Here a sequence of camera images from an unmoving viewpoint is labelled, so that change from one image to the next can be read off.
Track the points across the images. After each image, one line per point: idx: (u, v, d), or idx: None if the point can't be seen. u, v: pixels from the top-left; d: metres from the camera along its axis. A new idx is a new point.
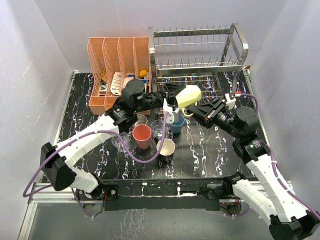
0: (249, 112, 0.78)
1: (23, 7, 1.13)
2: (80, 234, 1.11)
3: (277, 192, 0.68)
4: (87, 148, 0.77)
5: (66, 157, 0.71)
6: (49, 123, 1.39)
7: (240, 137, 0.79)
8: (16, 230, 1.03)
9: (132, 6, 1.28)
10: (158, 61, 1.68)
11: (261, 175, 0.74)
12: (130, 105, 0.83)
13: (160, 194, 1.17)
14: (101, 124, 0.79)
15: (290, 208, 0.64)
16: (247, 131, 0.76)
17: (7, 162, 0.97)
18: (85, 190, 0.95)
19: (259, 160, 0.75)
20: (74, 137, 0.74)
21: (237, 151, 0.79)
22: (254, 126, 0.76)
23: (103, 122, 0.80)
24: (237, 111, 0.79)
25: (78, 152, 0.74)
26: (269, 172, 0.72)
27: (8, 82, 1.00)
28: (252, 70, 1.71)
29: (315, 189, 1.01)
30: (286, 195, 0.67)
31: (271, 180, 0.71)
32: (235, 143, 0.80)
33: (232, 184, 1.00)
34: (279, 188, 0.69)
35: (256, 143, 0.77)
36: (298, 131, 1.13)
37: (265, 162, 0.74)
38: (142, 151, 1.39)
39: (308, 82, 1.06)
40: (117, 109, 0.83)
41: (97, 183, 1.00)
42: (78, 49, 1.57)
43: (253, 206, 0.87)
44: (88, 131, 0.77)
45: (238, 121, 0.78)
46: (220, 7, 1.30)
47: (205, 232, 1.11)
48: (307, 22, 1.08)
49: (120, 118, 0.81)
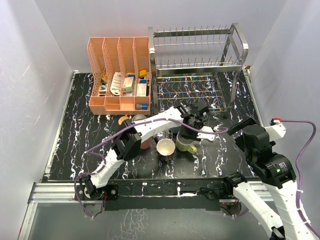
0: (256, 128, 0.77)
1: (23, 7, 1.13)
2: (80, 234, 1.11)
3: (295, 222, 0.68)
4: (157, 130, 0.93)
5: (141, 133, 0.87)
6: (49, 123, 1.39)
7: (256, 155, 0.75)
8: (16, 230, 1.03)
9: (132, 6, 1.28)
10: (158, 61, 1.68)
11: (281, 201, 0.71)
12: (199, 109, 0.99)
13: (160, 194, 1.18)
14: (170, 114, 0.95)
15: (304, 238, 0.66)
16: (261, 146, 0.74)
17: (7, 162, 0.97)
18: (94, 176, 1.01)
19: (284, 186, 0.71)
20: (149, 119, 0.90)
21: (259, 173, 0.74)
22: (265, 140, 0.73)
23: (172, 113, 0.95)
24: (245, 128, 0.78)
25: (150, 132, 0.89)
26: (291, 202, 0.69)
27: (8, 82, 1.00)
28: (252, 70, 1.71)
29: (315, 189, 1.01)
30: (303, 226, 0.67)
31: (292, 210, 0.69)
32: (253, 164, 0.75)
33: (232, 187, 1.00)
34: (298, 218, 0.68)
35: (282, 165, 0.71)
36: (298, 131, 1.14)
37: (291, 190, 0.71)
38: (142, 151, 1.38)
39: (308, 82, 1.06)
40: (184, 105, 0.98)
41: (105, 184, 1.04)
42: (78, 48, 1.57)
43: (253, 212, 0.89)
44: (160, 117, 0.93)
45: (248, 138, 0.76)
46: (221, 7, 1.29)
47: (205, 232, 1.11)
48: (308, 23, 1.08)
49: (186, 113, 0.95)
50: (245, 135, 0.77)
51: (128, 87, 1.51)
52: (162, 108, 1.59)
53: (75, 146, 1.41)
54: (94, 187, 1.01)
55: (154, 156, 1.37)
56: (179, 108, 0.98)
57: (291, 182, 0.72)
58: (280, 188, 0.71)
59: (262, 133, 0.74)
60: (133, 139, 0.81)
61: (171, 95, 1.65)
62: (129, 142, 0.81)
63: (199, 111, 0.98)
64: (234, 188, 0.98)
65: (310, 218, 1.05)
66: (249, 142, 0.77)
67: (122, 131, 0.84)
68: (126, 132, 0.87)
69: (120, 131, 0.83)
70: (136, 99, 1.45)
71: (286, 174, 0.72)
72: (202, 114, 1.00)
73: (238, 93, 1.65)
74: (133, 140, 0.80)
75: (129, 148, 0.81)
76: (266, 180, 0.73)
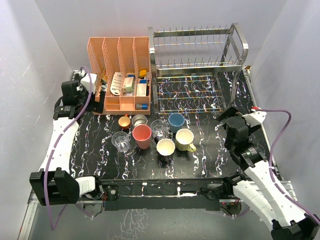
0: (238, 121, 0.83)
1: (23, 8, 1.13)
2: (79, 235, 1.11)
3: (275, 197, 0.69)
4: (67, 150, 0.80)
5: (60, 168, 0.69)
6: (49, 123, 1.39)
7: (235, 144, 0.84)
8: (16, 230, 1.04)
9: (132, 6, 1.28)
10: (158, 61, 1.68)
11: (259, 181, 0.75)
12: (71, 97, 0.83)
13: (160, 194, 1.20)
14: (60, 127, 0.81)
15: (289, 212, 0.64)
16: (240, 138, 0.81)
17: (8, 163, 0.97)
18: (90, 189, 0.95)
19: (257, 166, 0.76)
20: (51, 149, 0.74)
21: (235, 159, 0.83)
22: (244, 133, 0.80)
23: (61, 124, 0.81)
24: (227, 121, 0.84)
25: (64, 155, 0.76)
26: (267, 178, 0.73)
27: (8, 82, 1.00)
28: (252, 70, 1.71)
29: (313, 188, 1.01)
30: (284, 199, 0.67)
31: (270, 186, 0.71)
32: (231, 152, 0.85)
33: (232, 186, 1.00)
34: (277, 193, 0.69)
35: (253, 151, 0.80)
36: (299, 131, 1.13)
37: (263, 167, 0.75)
38: (142, 151, 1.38)
39: (308, 82, 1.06)
40: (61, 108, 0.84)
41: (93, 177, 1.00)
42: (78, 49, 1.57)
43: (254, 209, 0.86)
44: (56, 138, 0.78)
45: (230, 130, 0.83)
46: (221, 7, 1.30)
47: (205, 232, 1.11)
48: (308, 22, 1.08)
49: (70, 113, 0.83)
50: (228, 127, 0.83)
51: (128, 87, 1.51)
52: (162, 108, 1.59)
53: (75, 146, 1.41)
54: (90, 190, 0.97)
55: (154, 156, 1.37)
56: (60, 115, 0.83)
57: (261, 162, 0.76)
58: (252, 167, 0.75)
59: (242, 126, 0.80)
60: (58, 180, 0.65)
61: (171, 95, 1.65)
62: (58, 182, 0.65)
63: (74, 94, 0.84)
64: (234, 187, 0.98)
65: None
66: (230, 133, 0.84)
67: (44, 182, 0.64)
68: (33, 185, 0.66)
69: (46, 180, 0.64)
70: (136, 99, 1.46)
71: (258, 158, 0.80)
72: (75, 92, 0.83)
73: (238, 93, 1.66)
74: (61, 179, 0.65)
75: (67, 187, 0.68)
76: (241, 166, 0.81)
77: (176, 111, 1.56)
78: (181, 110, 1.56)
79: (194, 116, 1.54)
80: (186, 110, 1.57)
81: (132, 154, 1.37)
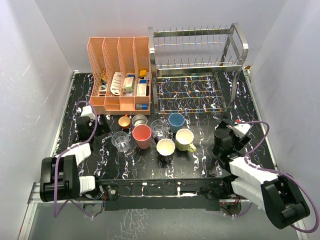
0: (224, 132, 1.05)
1: (24, 8, 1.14)
2: (79, 235, 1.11)
3: (250, 171, 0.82)
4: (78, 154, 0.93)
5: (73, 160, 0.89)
6: (49, 123, 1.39)
7: (221, 151, 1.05)
8: (16, 231, 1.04)
9: (132, 6, 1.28)
10: (158, 61, 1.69)
11: (237, 168, 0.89)
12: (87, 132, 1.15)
13: (160, 194, 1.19)
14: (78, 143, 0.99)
15: (263, 176, 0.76)
16: (224, 146, 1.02)
17: (7, 163, 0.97)
18: (89, 189, 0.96)
19: (234, 160, 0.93)
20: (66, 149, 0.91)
21: (221, 164, 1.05)
22: (228, 142, 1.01)
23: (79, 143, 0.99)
24: (215, 131, 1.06)
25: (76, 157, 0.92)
26: (241, 162, 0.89)
27: (8, 82, 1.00)
28: (252, 70, 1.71)
29: (312, 188, 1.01)
30: (257, 171, 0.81)
31: (244, 166, 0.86)
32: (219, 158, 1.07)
33: (231, 183, 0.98)
34: (251, 168, 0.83)
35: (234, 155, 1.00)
36: (299, 130, 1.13)
37: (239, 160, 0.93)
38: (142, 151, 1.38)
39: (308, 82, 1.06)
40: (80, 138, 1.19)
41: (93, 176, 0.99)
42: (78, 49, 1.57)
43: (252, 199, 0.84)
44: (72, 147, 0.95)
45: (218, 139, 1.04)
46: (221, 7, 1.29)
47: (205, 232, 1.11)
48: (308, 23, 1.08)
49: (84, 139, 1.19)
50: (216, 137, 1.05)
51: (128, 87, 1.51)
52: (162, 108, 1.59)
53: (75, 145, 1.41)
54: (90, 189, 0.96)
55: (154, 156, 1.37)
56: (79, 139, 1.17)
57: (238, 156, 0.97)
58: (231, 162, 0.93)
59: (227, 137, 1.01)
60: (68, 162, 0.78)
61: (171, 95, 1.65)
62: (66, 165, 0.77)
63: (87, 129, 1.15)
64: (232, 182, 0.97)
65: (310, 219, 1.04)
66: (218, 142, 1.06)
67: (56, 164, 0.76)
68: (43, 171, 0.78)
69: (57, 163, 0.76)
70: (136, 99, 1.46)
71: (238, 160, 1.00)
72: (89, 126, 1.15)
73: (238, 93, 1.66)
74: (70, 163, 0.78)
75: (72, 174, 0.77)
76: (227, 169, 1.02)
77: (176, 111, 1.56)
78: (181, 110, 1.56)
79: (194, 116, 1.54)
80: (186, 110, 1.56)
81: (132, 154, 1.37)
